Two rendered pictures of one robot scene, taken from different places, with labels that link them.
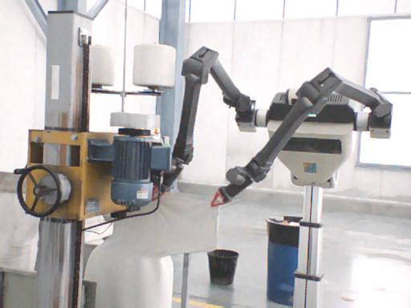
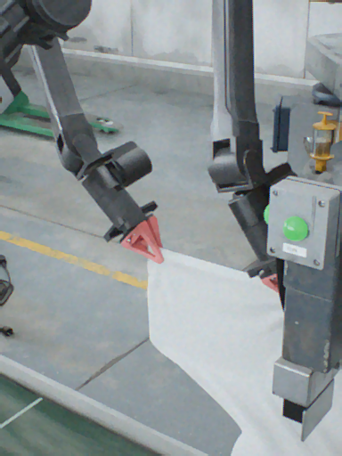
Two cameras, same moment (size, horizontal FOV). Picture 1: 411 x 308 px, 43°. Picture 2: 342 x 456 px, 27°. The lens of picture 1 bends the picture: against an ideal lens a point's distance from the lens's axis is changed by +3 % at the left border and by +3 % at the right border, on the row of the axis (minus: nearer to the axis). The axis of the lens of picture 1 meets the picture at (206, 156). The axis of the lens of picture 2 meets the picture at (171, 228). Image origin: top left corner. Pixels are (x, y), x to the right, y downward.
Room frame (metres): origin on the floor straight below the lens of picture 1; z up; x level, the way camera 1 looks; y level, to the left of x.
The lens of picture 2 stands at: (3.22, 0.26, 1.62)
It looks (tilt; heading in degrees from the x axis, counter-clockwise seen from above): 24 degrees down; 194
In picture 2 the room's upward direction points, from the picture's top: straight up
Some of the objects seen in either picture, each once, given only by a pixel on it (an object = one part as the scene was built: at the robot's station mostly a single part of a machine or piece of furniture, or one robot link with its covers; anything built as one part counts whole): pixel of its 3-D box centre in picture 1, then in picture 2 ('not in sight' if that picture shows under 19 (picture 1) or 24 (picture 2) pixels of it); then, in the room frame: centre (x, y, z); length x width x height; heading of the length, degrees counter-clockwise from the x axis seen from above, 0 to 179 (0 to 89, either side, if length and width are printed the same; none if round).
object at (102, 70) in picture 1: (97, 65); not in sight; (2.13, 0.46, 1.61); 0.15 x 0.14 x 0.17; 68
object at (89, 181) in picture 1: (81, 172); not in sight; (2.01, 0.48, 1.18); 0.34 x 0.25 x 0.31; 158
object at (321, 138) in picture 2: not in sight; (322, 141); (2.37, 0.24, 1.37); 0.03 x 0.02 x 0.03; 68
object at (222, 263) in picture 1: (222, 267); not in sight; (4.63, -0.20, 0.13); 0.30 x 0.30 x 0.26
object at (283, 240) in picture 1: (292, 259); not in sight; (4.30, -0.77, 0.32); 0.51 x 0.48 x 0.65; 158
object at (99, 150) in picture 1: (107, 151); not in sight; (1.89, 0.36, 1.27); 0.12 x 0.09 x 0.09; 158
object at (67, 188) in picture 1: (53, 188); not in sight; (1.83, 0.53, 1.14); 0.11 x 0.06 x 0.11; 68
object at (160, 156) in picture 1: (161, 160); (293, 130); (1.90, 0.17, 1.25); 0.10 x 0.08 x 0.12; 3
